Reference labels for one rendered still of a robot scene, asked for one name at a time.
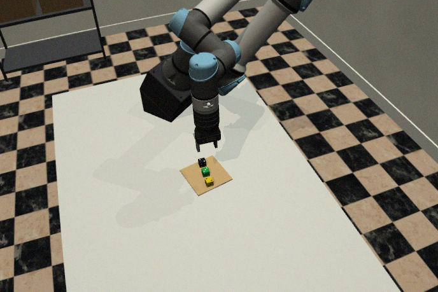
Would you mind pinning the tan square mat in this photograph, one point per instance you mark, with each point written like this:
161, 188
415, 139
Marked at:
193, 175

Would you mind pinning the black die with white pips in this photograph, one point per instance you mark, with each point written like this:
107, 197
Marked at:
202, 162

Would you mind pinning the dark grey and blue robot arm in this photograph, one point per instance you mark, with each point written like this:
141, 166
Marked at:
216, 66

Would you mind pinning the yellow die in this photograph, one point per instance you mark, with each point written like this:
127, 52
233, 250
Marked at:
209, 181

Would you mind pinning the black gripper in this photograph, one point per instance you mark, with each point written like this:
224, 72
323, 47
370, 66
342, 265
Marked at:
206, 120

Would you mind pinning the green die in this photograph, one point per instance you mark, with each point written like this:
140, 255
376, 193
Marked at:
205, 172

